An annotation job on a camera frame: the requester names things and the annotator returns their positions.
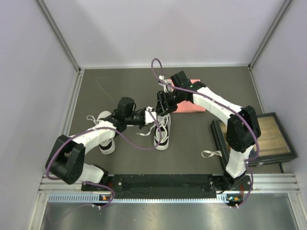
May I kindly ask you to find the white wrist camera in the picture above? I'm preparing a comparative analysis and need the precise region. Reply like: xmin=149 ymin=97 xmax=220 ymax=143
xmin=159 ymin=75 xmax=173 ymax=92
xmin=145 ymin=106 xmax=157 ymax=125

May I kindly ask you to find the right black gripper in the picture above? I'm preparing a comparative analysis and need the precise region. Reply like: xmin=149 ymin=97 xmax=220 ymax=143
xmin=155 ymin=89 xmax=183 ymax=116

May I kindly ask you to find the black glass-lid display box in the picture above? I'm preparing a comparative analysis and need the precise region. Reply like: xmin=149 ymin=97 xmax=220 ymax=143
xmin=210 ymin=112 xmax=298 ymax=169

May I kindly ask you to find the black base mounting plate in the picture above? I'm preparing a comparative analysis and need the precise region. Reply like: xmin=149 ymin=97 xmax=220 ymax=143
xmin=81 ymin=174 xmax=254 ymax=199

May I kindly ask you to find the black white sneaker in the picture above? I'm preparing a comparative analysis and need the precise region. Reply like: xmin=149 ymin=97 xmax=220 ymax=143
xmin=86 ymin=111 xmax=115 ymax=155
xmin=138 ymin=114 xmax=171 ymax=150

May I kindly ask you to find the pink folded cloth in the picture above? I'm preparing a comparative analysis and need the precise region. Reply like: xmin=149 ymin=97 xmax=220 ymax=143
xmin=172 ymin=78 xmax=207 ymax=113

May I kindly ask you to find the grey slotted cable duct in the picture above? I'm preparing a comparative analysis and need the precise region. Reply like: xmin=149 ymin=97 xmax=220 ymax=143
xmin=47 ymin=193 xmax=243 ymax=204

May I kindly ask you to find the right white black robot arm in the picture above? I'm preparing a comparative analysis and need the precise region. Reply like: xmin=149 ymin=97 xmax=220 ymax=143
xmin=156 ymin=71 xmax=261 ymax=190

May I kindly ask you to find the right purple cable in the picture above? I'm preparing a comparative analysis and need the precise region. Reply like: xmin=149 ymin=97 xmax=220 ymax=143
xmin=151 ymin=58 xmax=261 ymax=209

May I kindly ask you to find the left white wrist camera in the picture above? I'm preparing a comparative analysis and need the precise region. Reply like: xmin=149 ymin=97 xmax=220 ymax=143
xmin=145 ymin=106 xmax=157 ymax=125

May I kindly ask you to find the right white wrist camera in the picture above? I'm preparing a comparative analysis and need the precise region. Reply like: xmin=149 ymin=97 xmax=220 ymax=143
xmin=159 ymin=75 xmax=173 ymax=92

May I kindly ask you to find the aluminium extrusion rail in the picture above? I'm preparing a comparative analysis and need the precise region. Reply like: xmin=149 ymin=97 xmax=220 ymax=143
xmin=38 ymin=173 xmax=300 ymax=193

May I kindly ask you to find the loose white shoelace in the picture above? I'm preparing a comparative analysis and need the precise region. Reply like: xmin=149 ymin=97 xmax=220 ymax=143
xmin=201 ymin=150 xmax=222 ymax=158

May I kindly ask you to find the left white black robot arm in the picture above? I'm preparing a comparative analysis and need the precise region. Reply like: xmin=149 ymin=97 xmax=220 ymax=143
xmin=46 ymin=97 xmax=156 ymax=190

